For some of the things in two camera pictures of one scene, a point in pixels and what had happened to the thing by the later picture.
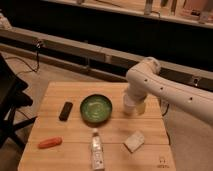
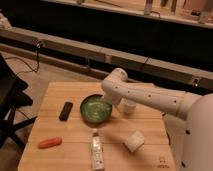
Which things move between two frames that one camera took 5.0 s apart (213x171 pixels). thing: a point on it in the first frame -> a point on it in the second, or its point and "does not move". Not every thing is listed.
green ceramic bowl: x=96 y=110 does not move
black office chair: x=11 y=97 does not move
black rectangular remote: x=65 y=112 does not move
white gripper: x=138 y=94 -> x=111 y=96
